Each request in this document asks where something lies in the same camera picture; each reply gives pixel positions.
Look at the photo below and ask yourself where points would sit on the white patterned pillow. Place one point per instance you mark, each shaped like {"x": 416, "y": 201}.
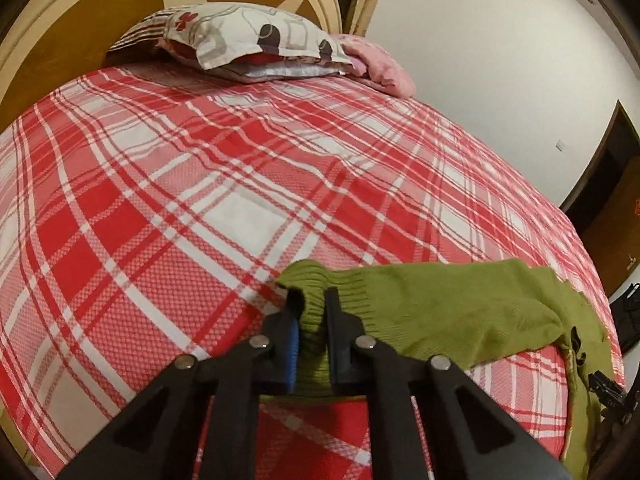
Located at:
{"x": 215, "y": 34}

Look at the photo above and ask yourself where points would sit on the striped folded blanket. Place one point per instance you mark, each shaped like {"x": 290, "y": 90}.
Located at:
{"x": 139, "y": 43}

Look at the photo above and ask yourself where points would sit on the black bag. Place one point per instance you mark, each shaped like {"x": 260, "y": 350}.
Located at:
{"x": 626, "y": 315}

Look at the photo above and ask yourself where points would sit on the white wall switch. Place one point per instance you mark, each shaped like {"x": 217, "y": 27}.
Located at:
{"x": 560, "y": 145}

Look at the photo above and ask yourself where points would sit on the green knit sweater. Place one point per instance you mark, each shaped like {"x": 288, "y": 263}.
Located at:
{"x": 475, "y": 313}

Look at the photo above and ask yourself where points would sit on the red white plaid bedspread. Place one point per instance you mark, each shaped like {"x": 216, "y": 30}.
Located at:
{"x": 146, "y": 209}

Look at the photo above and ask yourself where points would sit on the cream brown headboard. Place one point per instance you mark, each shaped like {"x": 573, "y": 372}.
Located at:
{"x": 54, "y": 41}

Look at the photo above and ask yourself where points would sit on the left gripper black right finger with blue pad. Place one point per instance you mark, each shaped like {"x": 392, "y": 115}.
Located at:
{"x": 427, "y": 419}

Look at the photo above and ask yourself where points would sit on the pink pillow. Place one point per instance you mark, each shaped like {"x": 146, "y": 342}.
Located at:
{"x": 375, "y": 67}

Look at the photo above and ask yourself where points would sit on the brown wooden door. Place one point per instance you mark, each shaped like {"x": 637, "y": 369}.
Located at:
{"x": 604, "y": 204}

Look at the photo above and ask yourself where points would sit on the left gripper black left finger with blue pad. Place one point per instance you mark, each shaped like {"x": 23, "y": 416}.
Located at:
{"x": 198, "y": 418}

